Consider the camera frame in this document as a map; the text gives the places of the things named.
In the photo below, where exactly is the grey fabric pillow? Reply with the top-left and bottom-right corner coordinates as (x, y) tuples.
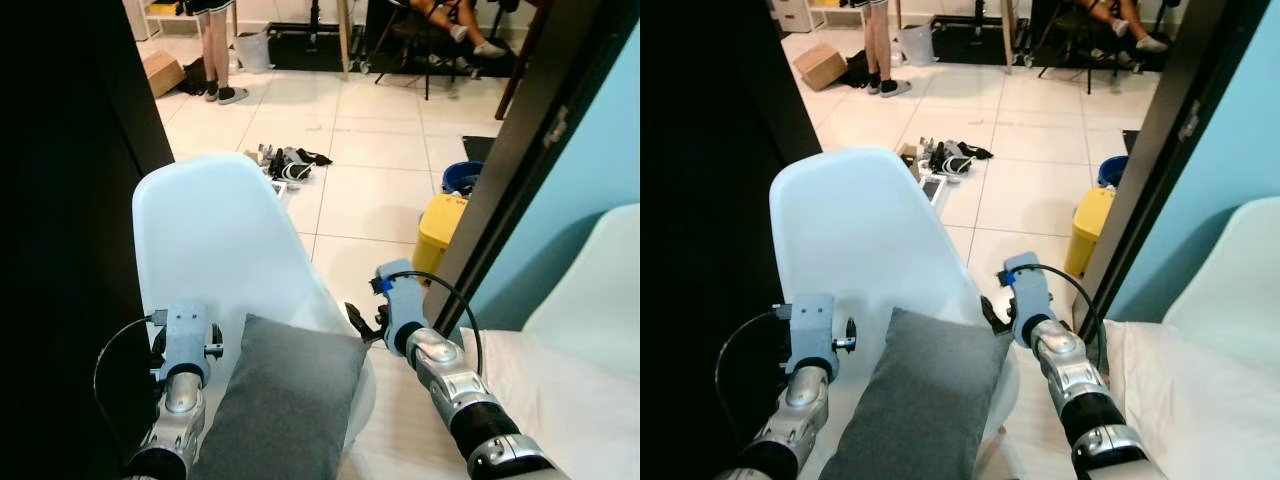
(189, 313), (370, 480)
(819, 306), (1014, 480)

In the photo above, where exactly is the black folding chair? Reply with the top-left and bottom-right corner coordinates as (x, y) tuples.
(364, 0), (522, 102)
(1028, 0), (1181, 96)

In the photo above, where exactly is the yellow plastic bin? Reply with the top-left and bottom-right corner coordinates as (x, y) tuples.
(411, 192), (470, 278)
(1062, 186), (1117, 279)

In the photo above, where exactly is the dark wardrobe panel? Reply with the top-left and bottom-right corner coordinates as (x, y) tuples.
(640, 0), (827, 480)
(0, 0), (177, 480)

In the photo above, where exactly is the pile of black white gear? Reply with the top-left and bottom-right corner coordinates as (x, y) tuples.
(899, 136), (997, 182)
(244, 143), (334, 187)

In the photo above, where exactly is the blue plastic bucket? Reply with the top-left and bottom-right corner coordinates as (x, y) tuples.
(1096, 154), (1132, 190)
(440, 160), (487, 199)

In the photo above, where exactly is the white bed sheet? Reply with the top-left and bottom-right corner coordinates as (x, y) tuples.
(985, 319), (1280, 480)
(345, 325), (641, 480)

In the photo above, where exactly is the dark brown door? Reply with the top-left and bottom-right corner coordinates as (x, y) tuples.
(424, 0), (641, 337)
(1074, 0), (1273, 338)

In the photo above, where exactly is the black bag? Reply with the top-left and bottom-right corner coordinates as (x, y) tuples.
(177, 56), (212, 97)
(837, 49), (872, 90)

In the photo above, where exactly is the brown cardboard box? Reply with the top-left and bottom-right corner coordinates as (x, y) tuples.
(142, 49), (187, 99)
(792, 41), (850, 92)

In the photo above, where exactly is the light wooden table leg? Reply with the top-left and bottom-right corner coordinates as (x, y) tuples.
(334, 0), (354, 82)
(999, 0), (1017, 74)

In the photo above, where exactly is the standing person in shorts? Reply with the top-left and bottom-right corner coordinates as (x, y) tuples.
(849, 0), (914, 99)
(184, 0), (250, 106)

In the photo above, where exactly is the seated person with sneakers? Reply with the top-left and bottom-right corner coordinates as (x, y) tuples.
(1074, 0), (1170, 54)
(409, 0), (509, 60)

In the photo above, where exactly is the white storage shelf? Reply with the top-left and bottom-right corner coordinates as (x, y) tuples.
(769, 0), (852, 37)
(124, 0), (202, 42)

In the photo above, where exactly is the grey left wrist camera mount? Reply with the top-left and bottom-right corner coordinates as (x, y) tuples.
(784, 293), (839, 380)
(162, 299), (214, 387)

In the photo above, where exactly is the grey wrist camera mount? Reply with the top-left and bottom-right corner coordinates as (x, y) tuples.
(784, 293), (839, 380)
(374, 261), (430, 347)
(162, 299), (214, 387)
(1002, 251), (1054, 337)

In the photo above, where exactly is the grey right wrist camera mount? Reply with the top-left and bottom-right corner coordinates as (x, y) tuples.
(374, 261), (430, 347)
(1002, 251), (1054, 337)

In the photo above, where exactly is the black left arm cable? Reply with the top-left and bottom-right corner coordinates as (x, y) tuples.
(93, 313), (167, 433)
(714, 307), (790, 441)

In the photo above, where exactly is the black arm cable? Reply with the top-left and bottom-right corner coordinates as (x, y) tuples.
(1012, 262), (1105, 369)
(93, 313), (167, 433)
(385, 269), (485, 377)
(714, 307), (790, 441)

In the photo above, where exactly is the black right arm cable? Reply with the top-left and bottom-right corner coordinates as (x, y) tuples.
(1012, 262), (1105, 369)
(385, 269), (485, 377)

